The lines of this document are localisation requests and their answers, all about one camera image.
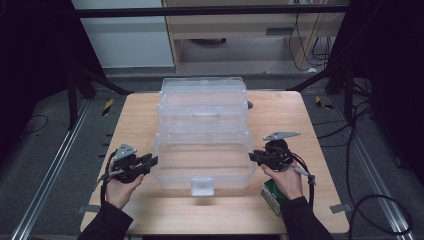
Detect yellow black striped tape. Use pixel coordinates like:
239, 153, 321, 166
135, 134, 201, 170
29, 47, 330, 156
314, 95, 335, 111
101, 98, 115, 117

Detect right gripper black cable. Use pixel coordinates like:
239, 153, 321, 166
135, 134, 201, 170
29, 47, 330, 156
285, 152, 317, 210

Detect black horizontal frame bar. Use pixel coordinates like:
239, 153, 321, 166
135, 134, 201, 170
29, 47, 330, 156
74, 4, 348, 19

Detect thin black floor cable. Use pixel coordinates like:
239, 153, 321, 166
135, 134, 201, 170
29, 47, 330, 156
19, 113, 50, 136

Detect hanging black desk cables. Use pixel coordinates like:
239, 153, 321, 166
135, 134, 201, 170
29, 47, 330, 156
287, 12, 335, 73

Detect white cabinet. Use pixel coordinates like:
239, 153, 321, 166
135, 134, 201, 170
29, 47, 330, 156
71, 0, 176, 70

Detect light wooden desk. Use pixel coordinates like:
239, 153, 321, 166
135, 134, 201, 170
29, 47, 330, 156
161, 0, 348, 73

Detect green cardboard box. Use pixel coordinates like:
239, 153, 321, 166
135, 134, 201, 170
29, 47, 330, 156
260, 178, 288, 218

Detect black curtain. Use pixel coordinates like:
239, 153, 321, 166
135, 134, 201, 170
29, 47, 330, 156
0, 0, 105, 163
328, 0, 424, 186

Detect black metal stand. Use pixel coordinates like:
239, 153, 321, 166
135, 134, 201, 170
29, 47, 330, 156
286, 63, 356, 124
65, 63, 135, 132

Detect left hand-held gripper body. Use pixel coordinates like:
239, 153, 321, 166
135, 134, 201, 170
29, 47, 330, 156
105, 142, 148, 185

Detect clear plastic storage box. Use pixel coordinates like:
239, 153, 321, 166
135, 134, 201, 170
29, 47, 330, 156
151, 76, 257, 197

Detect grey tape strip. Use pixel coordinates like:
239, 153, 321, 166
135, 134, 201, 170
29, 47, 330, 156
76, 204, 101, 215
329, 202, 354, 215

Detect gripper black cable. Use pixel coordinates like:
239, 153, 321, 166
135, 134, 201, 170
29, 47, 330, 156
97, 150, 118, 208
285, 152, 317, 210

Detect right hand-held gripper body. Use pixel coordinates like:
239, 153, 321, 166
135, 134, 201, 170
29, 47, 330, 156
259, 131, 302, 173

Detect aluminium floor rail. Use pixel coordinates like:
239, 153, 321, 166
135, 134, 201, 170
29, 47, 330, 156
332, 96, 417, 240
11, 99, 92, 240

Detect person's right hand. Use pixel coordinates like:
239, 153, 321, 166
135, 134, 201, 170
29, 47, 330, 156
260, 162, 304, 201

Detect looped black floor cable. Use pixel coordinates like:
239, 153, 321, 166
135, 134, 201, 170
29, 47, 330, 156
347, 193, 414, 236

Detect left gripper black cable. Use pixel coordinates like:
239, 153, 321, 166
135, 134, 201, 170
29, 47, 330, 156
97, 150, 118, 208

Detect person's left hand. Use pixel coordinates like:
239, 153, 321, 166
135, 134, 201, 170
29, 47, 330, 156
104, 159, 146, 211

